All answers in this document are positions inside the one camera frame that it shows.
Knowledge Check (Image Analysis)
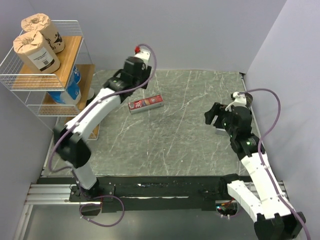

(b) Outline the black paper roll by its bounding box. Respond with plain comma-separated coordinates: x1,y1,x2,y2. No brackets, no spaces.
244,92,254,109
86,87,96,105

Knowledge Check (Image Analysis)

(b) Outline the blue paper roll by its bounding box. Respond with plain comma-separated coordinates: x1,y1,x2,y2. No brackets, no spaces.
47,82,82,105
67,65,81,87

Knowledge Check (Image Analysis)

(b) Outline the brown roll with label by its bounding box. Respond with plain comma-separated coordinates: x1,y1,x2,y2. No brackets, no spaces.
13,31,61,74

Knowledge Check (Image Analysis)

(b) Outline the brown roll with cartoon print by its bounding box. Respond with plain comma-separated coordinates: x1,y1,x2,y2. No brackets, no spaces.
21,13,65,53

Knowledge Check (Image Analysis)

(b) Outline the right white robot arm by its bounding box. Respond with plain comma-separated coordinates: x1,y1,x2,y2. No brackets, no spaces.
204,102,306,240

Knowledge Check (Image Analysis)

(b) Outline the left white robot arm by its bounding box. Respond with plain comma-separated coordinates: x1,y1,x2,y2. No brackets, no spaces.
53,52,152,201

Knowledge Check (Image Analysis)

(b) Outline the grey flat box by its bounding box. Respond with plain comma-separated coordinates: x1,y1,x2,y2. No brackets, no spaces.
215,128,228,136

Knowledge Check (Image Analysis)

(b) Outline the red toothpaste box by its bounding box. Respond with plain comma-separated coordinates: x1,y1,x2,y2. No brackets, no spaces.
128,94,164,114

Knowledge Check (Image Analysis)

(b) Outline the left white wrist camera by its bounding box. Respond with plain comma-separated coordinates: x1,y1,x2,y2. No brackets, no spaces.
134,46,151,66

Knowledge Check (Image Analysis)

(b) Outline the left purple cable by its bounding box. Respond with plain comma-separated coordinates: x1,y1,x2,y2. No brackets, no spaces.
48,44,158,173

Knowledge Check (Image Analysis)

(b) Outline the white wire wooden shelf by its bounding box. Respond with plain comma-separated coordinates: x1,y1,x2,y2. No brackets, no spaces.
0,20,102,123

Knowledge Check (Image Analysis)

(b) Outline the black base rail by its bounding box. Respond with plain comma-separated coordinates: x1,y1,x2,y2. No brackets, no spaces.
37,176,251,213

